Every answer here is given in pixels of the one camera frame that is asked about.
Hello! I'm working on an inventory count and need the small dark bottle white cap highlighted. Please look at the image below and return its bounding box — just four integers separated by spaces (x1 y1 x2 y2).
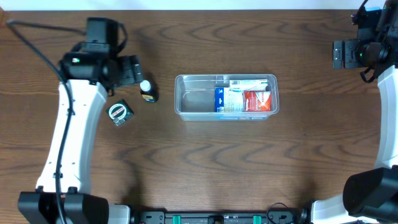
140 80 159 103

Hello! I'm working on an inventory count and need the dark green round-label box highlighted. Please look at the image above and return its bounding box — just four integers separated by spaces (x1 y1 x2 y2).
106 100 134 127

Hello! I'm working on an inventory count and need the blue snack packet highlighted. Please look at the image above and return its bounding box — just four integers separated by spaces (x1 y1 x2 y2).
213 86 268 121

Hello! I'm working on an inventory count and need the red white sachet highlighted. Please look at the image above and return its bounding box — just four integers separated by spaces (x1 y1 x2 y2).
244 91 272 112

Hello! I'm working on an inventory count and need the white green medicine box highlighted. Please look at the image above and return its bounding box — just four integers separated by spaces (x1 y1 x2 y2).
229 79 268 91

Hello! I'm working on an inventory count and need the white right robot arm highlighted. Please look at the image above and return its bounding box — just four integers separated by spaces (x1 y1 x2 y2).
307 0 397 223

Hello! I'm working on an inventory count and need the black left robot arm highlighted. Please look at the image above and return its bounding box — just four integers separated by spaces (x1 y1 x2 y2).
18 17 142 223

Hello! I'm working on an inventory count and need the clear plastic container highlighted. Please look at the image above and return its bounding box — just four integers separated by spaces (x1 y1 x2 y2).
174 74 279 121

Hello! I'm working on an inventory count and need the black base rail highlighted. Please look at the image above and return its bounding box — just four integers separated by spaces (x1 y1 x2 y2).
129 202 310 224

